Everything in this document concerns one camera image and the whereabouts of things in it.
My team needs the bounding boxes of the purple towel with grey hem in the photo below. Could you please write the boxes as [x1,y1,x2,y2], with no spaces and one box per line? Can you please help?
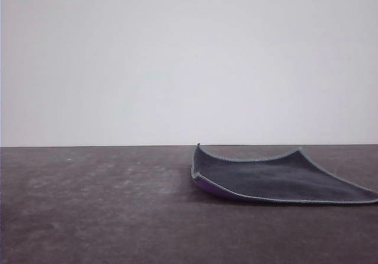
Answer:
[190,142,378,207]

